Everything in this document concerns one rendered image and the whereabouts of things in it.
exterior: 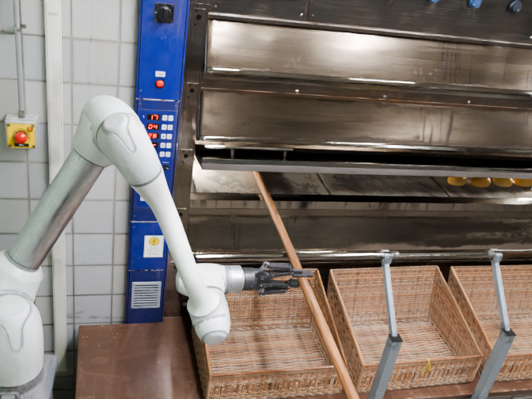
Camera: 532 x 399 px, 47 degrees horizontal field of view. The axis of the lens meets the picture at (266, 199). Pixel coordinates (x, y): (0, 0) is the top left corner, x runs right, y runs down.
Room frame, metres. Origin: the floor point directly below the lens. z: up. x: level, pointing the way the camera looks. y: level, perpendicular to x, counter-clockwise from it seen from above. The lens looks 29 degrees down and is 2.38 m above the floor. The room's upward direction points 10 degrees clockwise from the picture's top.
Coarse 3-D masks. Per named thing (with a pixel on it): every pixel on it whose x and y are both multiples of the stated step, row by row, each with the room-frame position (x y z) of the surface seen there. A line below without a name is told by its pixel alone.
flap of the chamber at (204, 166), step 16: (320, 160) 2.15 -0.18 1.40; (336, 160) 2.17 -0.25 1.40; (352, 160) 2.20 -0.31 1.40; (368, 160) 2.23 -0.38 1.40; (384, 160) 2.26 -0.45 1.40; (400, 160) 2.29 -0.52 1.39; (416, 160) 2.32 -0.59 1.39; (432, 160) 2.36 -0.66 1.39; (448, 160) 2.39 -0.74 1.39; (464, 160) 2.42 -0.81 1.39; (480, 160) 2.46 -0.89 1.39; (496, 160) 2.49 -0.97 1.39; (512, 160) 2.53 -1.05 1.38; (528, 160) 2.56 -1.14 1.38; (432, 176) 2.20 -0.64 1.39; (448, 176) 2.22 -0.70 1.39; (464, 176) 2.24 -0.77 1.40; (480, 176) 2.26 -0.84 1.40; (496, 176) 2.29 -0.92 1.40; (512, 176) 2.31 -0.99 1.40; (528, 176) 2.34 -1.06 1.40
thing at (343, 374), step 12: (264, 192) 2.17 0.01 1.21; (276, 216) 1.99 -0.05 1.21; (276, 228) 1.93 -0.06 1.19; (288, 240) 1.84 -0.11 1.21; (288, 252) 1.78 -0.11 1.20; (300, 264) 1.71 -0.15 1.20; (312, 300) 1.52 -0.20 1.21; (312, 312) 1.48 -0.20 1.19; (324, 324) 1.42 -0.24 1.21; (324, 336) 1.37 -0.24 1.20; (336, 348) 1.32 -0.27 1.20; (336, 360) 1.28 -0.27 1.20; (336, 372) 1.25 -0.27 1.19; (348, 384) 1.19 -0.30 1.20; (348, 396) 1.16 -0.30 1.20
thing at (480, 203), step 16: (192, 192) 2.11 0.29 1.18; (208, 192) 2.13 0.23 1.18; (256, 208) 2.14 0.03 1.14; (288, 208) 2.18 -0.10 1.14; (304, 208) 2.20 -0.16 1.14; (320, 208) 2.22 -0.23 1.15; (336, 208) 2.25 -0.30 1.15; (352, 208) 2.27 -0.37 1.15; (368, 208) 2.29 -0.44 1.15; (384, 208) 2.31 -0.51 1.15; (400, 208) 2.34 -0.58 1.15; (416, 208) 2.36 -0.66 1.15; (432, 208) 2.39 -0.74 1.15; (448, 208) 2.41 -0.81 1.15; (464, 208) 2.43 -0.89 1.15; (480, 208) 2.46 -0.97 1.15; (496, 208) 2.49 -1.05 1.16; (512, 208) 2.51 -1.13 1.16; (528, 208) 2.54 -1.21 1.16
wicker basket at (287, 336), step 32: (320, 288) 2.11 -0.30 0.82; (256, 320) 2.07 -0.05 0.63; (288, 320) 2.11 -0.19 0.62; (256, 352) 1.91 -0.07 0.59; (288, 352) 1.94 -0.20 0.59; (320, 352) 1.97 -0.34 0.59; (224, 384) 1.62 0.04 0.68; (256, 384) 1.66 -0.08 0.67; (288, 384) 1.70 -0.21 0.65; (320, 384) 1.74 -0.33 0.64
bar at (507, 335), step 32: (224, 256) 1.73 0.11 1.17; (256, 256) 1.76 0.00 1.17; (320, 256) 1.83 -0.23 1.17; (352, 256) 1.87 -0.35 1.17; (384, 256) 1.91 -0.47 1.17; (416, 256) 1.95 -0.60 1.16; (448, 256) 1.99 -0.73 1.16; (480, 256) 2.03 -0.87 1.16; (384, 352) 1.72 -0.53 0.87; (384, 384) 1.70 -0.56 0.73; (480, 384) 1.86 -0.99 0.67
